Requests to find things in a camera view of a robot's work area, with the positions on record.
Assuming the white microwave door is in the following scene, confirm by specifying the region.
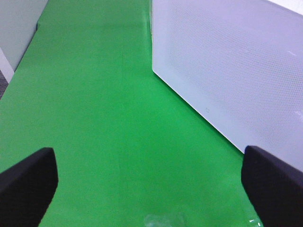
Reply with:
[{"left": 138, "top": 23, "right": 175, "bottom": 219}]
[{"left": 152, "top": 0, "right": 303, "bottom": 170}]

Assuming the white wall panel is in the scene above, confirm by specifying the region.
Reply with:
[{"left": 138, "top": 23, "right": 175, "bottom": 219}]
[{"left": 0, "top": 0, "right": 48, "bottom": 83}]

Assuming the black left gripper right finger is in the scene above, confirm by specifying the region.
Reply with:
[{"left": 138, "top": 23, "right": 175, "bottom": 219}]
[{"left": 241, "top": 146, "right": 303, "bottom": 227}]

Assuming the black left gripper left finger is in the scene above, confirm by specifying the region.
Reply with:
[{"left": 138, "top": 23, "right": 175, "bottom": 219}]
[{"left": 0, "top": 148, "right": 58, "bottom": 227}]

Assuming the green table cover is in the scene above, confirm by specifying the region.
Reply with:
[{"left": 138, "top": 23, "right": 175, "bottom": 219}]
[{"left": 0, "top": 0, "right": 262, "bottom": 227}]

